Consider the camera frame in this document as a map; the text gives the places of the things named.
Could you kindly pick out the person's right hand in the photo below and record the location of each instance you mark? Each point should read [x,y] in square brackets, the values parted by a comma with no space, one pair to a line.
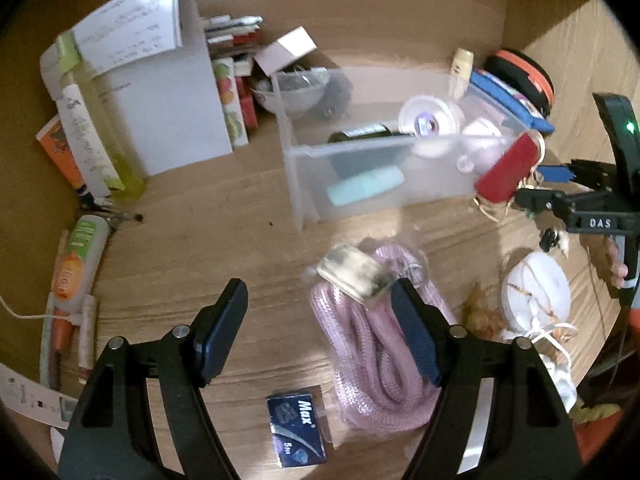
[616,267]

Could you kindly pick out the white pouch with gold ribbon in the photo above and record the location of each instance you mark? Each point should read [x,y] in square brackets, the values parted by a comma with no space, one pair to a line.
[535,290]

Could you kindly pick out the white paper receipt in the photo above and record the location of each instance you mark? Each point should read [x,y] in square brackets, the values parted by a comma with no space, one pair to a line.
[25,395]

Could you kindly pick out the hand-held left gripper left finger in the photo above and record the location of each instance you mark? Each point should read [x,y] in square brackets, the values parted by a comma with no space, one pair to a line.
[220,332]

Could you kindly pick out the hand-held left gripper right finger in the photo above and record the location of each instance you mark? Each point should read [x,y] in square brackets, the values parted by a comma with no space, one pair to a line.
[415,335]

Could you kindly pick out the wooden desktop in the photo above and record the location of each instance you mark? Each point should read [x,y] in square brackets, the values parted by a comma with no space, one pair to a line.
[200,245]

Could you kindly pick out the small white cardboard box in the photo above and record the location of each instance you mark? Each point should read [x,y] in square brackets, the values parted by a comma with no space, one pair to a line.
[287,47]

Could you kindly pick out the black orange round case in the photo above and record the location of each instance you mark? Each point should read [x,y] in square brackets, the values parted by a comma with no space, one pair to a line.
[525,67]

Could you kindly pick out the orange booklet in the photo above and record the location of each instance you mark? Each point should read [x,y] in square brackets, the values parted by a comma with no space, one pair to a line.
[52,145]

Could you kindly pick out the pale long stick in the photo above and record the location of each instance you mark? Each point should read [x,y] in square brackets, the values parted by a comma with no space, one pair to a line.
[48,355]

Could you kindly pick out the cream plastic tube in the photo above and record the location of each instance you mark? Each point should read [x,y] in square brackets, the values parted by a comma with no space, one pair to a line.
[461,70]

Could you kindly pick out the green orange glue bottle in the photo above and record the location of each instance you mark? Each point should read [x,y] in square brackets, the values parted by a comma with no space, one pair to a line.
[80,265]

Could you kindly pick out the light blue plastic tube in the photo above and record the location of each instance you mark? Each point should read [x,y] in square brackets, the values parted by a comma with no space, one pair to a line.
[365,185]

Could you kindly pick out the small shiny gold box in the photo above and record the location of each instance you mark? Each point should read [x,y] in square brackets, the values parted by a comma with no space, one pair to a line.
[350,270]

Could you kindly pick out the yellow-green plastic folder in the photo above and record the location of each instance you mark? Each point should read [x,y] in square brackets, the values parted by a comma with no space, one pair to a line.
[120,170]

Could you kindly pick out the clear plastic storage box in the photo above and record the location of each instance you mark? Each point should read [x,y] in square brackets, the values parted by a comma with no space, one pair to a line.
[310,180]

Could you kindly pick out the orange yellow cloth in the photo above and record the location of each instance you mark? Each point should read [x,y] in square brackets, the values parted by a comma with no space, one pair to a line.
[600,425]

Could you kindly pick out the yellowish crumpled wrapper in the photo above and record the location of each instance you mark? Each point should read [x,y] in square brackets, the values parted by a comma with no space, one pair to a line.
[480,312]

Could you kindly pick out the red pouch with gold ribbon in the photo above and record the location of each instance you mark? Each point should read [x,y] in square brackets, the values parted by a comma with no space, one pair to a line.
[505,170]

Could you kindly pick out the beige stick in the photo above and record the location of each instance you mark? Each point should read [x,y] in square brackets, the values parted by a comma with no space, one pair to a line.
[86,340]

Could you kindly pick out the small black clip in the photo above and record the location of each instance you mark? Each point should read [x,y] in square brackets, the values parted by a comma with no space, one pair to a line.
[550,240]

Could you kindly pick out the dark green glass bottle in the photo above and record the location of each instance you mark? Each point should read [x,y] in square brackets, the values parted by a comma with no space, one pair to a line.
[360,134]

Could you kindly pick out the small clear plastic bag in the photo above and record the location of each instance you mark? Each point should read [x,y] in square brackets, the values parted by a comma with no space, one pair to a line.
[480,137]

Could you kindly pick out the handwritten paper sheets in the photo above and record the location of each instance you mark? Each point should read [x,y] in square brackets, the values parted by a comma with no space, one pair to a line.
[130,20]

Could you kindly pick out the stack of books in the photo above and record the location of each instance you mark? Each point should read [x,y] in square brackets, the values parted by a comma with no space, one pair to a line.
[230,35]

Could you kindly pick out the orange carrot-shaped pen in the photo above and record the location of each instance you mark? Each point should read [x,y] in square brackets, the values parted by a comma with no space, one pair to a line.
[62,335]

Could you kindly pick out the white paper pad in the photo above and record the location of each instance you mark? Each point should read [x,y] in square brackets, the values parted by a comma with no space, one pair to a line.
[170,110]

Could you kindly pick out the white bowl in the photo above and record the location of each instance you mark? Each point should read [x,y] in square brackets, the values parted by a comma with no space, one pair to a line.
[287,97]

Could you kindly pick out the small dark blue box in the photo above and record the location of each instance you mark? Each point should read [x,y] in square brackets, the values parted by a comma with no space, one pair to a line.
[295,430]

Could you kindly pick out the blue patchwork pencil case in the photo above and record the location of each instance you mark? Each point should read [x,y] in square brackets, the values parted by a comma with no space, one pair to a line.
[505,95]

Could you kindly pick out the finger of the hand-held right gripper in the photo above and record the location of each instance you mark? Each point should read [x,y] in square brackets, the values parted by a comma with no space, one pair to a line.
[555,173]
[537,200]

